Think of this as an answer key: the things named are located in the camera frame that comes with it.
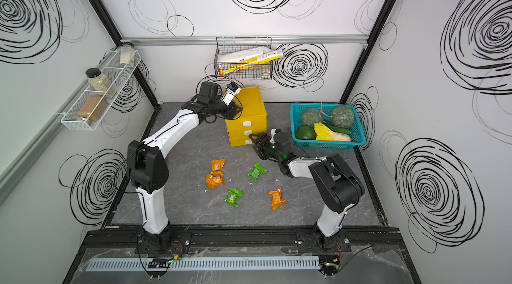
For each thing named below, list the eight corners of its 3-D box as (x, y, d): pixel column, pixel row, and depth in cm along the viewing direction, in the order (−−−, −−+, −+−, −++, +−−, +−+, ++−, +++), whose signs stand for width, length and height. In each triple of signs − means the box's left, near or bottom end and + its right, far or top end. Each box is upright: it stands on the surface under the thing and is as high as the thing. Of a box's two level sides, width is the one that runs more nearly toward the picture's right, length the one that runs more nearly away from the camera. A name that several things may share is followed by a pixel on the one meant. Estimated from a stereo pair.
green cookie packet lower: (224, 202, 85) (223, 200, 84) (231, 188, 89) (231, 186, 88) (236, 208, 84) (236, 206, 82) (243, 193, 88) (243, 192, 86)
